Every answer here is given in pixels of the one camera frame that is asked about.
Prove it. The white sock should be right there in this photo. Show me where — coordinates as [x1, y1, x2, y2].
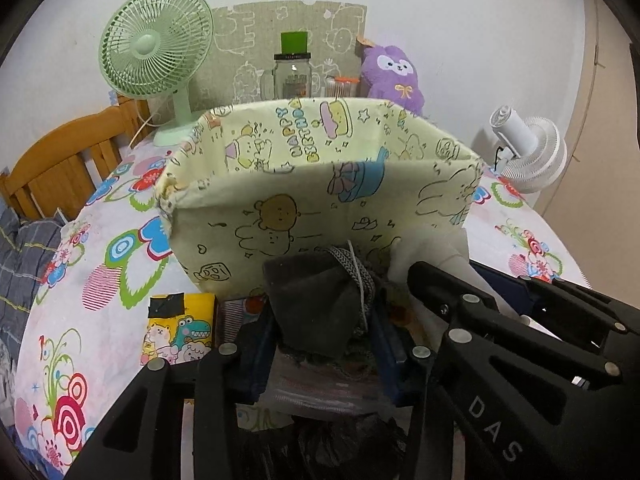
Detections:
[387, 228, 511, 338]

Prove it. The dark grey sock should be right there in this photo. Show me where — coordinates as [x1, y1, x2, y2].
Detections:
[262, 244, 397, 379]

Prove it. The floral tablecloth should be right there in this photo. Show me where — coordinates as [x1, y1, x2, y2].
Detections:
[12, 123, 591, 478]

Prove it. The yellow cartoon packet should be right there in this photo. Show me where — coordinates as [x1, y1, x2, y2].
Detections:
[140, 292, 217, 366]

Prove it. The white small fan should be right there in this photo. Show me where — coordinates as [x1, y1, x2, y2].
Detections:
[489, 105, 567, 194]

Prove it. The grey plaid pillow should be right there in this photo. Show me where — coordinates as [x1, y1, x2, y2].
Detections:
[0, 207, 65, 361]

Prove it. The yellow cartoon fabric storage box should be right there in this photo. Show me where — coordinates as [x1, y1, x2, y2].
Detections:
[155, 98, 483, 299]

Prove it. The wooden bed headboard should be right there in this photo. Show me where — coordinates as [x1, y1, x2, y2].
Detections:
[1, 96, 151, 220]

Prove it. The purple plush bunny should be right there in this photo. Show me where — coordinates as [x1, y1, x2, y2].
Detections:
[357, 37, 425, 116]

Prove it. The cotton swab container orange lid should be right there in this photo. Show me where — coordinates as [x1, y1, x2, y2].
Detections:
[324, 76, 360, 98]

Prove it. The glass mason jar mug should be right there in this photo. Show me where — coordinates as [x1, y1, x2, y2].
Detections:
[260, 52, 312, 101]

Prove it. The green desk fan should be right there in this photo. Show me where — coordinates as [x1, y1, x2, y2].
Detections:
[98, 0, 214, 146]

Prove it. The beige cartoon cardboard panel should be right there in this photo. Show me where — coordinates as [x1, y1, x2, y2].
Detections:
[189, 0, 367, 110]

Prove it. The green cup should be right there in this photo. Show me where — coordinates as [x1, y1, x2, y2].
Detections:
[280, 30, 308, 55]

